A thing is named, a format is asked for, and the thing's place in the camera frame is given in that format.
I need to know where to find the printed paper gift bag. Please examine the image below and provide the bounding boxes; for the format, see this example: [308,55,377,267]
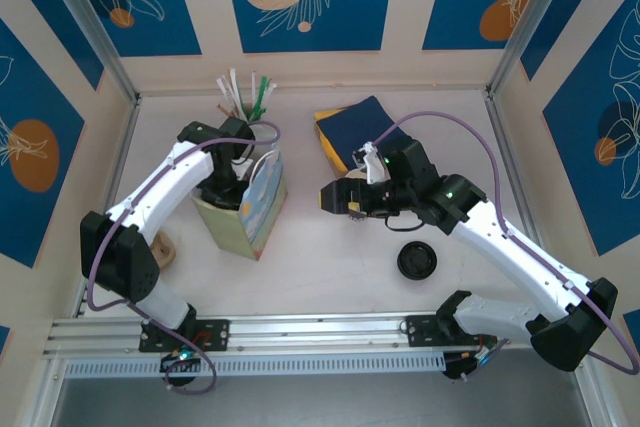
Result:
[192,142,290,262]

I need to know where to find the pink straw holder cup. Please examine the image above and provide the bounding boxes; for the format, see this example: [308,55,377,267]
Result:
[251,120,270,149]

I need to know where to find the black plastic cup lid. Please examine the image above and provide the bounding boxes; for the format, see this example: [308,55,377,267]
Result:
[397,240,440,281]

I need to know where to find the navy blue paper napkin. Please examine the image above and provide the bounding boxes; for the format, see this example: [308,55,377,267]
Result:
[316,94,402,172]

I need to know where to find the beige pulp cup carrier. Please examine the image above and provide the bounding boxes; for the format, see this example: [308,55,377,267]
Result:
[149,232,177,270]

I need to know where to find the green and white wrapped straw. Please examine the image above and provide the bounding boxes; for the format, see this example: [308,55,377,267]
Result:
[254,79,277,121]

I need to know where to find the grey metal panel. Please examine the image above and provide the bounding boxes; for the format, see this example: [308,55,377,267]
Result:
[47,349,609,427]

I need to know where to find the thin black right gripper cable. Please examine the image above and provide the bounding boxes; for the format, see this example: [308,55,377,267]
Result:
[382,214,424,233]

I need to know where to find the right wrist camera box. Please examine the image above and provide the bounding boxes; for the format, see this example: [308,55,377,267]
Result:
[351,142,390,186]

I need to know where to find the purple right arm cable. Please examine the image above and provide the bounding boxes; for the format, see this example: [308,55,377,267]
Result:
[372,110,640,383]

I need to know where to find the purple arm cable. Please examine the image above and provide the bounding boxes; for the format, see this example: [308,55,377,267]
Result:
[372,110,640,383]
[84,120,282,395]

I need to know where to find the aluminium front rail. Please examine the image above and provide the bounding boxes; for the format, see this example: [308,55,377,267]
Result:
[42,305,594,361]

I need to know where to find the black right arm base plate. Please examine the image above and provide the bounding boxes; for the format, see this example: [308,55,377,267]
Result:
[402,314,497,349]

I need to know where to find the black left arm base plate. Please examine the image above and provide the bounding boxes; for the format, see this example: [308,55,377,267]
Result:
[138,318,231,354]

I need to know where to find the white slotted cable duct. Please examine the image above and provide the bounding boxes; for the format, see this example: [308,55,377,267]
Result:
[63,351,447,380]

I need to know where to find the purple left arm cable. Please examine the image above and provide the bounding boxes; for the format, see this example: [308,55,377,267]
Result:
[84,120,282,395]

